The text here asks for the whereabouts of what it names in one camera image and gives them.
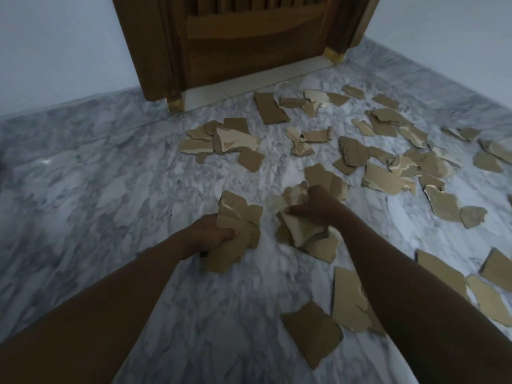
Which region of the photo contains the person's left hand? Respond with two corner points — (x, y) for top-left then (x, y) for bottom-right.
(178, 213), (241, 260)

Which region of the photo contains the person's right hand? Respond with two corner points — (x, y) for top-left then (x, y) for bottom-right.
(284, 185), (354, 230)

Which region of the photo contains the torn brown paper piece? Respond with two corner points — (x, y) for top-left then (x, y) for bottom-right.
(199, 190), (264, 275)
(274, 181), (341, 263)

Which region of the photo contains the scatter of brown paper pieces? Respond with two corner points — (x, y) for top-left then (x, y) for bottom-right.
(178, 84), (512, 371)

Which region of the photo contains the person's right forearm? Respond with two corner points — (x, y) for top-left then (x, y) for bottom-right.
(335, 211), (512, 384)

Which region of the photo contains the person's left forearm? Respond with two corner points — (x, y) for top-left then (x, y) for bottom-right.
(0, 235), (201, 384)

